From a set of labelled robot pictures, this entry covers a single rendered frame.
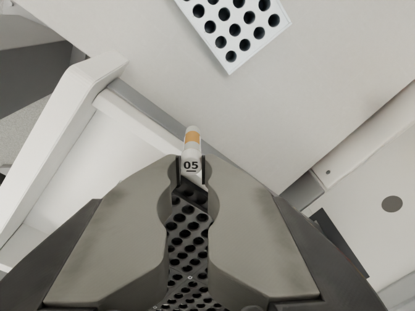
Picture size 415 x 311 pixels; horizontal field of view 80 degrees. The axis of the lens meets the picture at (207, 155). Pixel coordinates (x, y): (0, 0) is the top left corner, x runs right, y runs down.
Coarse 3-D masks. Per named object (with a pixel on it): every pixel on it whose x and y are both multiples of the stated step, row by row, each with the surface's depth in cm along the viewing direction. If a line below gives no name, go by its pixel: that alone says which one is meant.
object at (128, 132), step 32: (96, 96) 20; (128, 96) 23; (96, 128) 27; (128, 128) 21; (160, 128) 23; (64, 160) 29; (96, 160) 29; (128, 160) 29; (64, 192) 31; (96, 192) 31; (32, 224) 33; (0, 256) 29
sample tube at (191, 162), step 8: (192, 128) 17; (192, 136) 15; (200, 136) 16; (184, 144) 15; (192, 144) 14; (200, 144) 15; (184, 152) 14; (192, 152) 13; (200, 152) 14; (184, 160) 13; (192, 160) 13; (200, 160) 13; (184, 168) 13; (192, 168) 13; (200, 168) 13
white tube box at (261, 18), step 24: (192, 0) 25; (216, 0) 28; (240, 0) 28; (264, 0) 27; (192, 24) 26; (216, 24) 26; (240, 24) 27; (264, 24) 27; (288, 24) 27; (216, 48) 28; (240, 48) 31
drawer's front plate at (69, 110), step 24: (72, 72) 16; (96, 72) 18; (120, 72) 24; (72, 96) 16; (48, 120) 17; (72, 120) 18; (24, 144) 18; (48, 144) 18; (72, 144) 27; (24, 168) 19; (48, 168) 22; (0, 192) 20; (24, 192) 20; (0, 216) 21; (24, 216) 30; (0, 240) 24
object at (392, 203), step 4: (388, 196) 30; (392, 196) 29; (396, 196) 29; (384, 200) 30; (388, 200) 30; (392, 200) 29; (396, 200) 29; (400, 200) 29; (384, 204) 30; (388, 204) 29; (392, 204) 29; (396, 204) 29; (400, 204) 28; (384, 208) 29; (388, 208) 29; (392, 208) 29; (396, 208) 28; (400, 208) 28
